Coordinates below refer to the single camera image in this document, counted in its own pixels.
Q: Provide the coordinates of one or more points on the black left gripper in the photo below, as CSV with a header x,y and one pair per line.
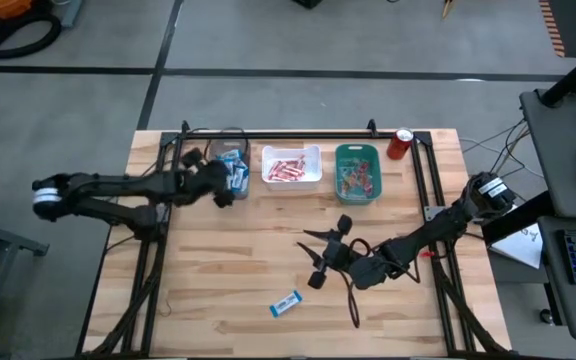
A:
x,y
203,182

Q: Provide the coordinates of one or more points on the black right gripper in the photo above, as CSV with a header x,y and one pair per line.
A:
x,y
338,256

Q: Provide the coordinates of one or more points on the green gummy packet red label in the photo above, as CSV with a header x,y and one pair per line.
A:
x,y
348,165

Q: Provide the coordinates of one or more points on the red gummy rings packet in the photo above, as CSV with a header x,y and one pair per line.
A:
x,y
364,166

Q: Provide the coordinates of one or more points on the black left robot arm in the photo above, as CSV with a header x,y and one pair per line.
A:
x,y
118,187

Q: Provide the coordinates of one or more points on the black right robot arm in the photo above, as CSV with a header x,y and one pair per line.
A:
x,y
443,225

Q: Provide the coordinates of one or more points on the red tag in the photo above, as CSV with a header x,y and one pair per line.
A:
x,y
425,254

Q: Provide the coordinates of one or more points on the teal plastic bin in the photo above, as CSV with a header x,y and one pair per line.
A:
x,y
340,150

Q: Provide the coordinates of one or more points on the white plastic bin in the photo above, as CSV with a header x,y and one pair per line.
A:
x,y
313,150

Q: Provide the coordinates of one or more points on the grey mounting plate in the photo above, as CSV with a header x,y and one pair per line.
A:
x,y
434,213

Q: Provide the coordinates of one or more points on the red soda can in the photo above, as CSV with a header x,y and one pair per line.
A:
x,y
400,144

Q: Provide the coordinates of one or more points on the black desk leg bar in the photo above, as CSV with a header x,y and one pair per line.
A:
x,y
515,225

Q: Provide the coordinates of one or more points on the white paper sheet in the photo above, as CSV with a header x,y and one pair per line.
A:
x,y
523,245

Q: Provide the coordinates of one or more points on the black floor object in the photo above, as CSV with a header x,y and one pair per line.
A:
x,y
308,3

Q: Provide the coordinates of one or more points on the grey metal cart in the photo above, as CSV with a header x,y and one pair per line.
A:
x,y
8,239

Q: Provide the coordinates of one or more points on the black caster wheel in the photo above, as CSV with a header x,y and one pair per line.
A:
x,y
546,316

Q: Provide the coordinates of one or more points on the dark grey desk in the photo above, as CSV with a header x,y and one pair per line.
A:
x,y
558,165

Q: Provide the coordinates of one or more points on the orange vacuum cleaner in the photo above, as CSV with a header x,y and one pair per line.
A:
x,y
3,6

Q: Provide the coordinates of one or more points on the black diagonal stand pole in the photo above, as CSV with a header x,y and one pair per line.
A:
x,y
575,77

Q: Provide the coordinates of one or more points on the black frame clamp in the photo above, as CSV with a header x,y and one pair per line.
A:
x,y
371,127
184,127

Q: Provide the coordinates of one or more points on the black aluminium table frame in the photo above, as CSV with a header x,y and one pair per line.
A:
x,y
293,135

